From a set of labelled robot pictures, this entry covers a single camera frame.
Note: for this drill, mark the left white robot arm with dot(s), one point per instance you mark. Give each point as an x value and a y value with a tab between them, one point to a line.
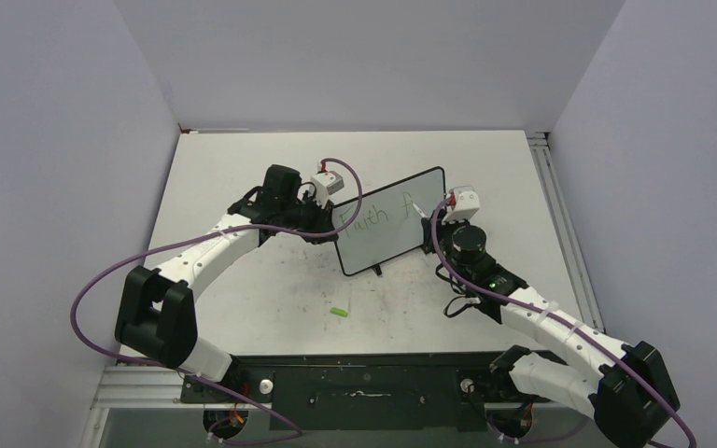
157	316

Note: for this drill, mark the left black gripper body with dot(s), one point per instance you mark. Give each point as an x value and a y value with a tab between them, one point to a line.
307	216

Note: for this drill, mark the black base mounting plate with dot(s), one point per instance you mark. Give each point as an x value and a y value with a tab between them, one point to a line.
381	392

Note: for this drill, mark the aluminium rail right side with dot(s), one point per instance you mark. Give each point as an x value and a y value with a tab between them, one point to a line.
569	243

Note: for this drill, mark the black framed small whiteboard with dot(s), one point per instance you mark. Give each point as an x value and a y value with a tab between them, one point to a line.
385	225

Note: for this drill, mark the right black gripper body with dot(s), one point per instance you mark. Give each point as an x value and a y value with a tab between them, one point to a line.
444	233

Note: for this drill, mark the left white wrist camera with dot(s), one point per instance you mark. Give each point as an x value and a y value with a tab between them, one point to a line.
327	182

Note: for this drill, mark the white whiteboard marker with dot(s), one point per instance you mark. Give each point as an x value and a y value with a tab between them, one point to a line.
419	210

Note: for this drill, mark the aluminium front frame rail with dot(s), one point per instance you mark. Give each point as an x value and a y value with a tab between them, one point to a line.
154	389

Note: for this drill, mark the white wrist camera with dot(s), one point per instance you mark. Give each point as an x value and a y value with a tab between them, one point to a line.
463	203
327	182

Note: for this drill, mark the green marker cap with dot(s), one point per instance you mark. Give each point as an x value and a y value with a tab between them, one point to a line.
338	311

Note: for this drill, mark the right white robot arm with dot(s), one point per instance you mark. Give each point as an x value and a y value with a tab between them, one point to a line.
624	388

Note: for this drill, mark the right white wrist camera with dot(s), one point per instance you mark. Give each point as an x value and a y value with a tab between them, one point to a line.
463	203

